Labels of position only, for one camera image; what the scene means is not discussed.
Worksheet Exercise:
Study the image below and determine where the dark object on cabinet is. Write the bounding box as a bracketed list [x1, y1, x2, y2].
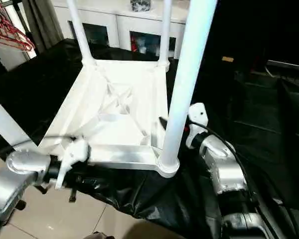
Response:
[131, 0, 152, 12]

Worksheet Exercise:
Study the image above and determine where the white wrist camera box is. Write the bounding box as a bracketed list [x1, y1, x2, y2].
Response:
[55, 138, 90, 191]
[185, 103, 210, 149]

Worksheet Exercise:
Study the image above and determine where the grey curtain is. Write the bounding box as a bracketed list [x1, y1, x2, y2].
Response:
[22, 0, 64, 50]

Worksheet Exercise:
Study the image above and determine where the black horizontal rail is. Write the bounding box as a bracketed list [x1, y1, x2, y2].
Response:
[267, 60, 299, 73]

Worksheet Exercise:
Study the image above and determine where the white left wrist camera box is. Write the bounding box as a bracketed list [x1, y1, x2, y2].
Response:
[55, 138, 90, 191]

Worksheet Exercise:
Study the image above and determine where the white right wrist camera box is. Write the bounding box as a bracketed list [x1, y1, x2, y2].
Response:
[185, 103, 210, 149]

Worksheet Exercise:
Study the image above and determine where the black plastic mat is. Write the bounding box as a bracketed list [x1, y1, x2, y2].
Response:
[0, 39, 299, 239]

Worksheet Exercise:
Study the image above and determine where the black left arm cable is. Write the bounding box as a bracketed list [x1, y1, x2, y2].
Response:
[0, 135, 78, 160]

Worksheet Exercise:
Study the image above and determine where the white cabinet with glass doors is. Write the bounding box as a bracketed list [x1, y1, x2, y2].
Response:
[52, 0, 190, 59]

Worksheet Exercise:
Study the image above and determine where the white plastic table top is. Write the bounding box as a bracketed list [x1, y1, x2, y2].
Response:
[37, 59, 181, 179]

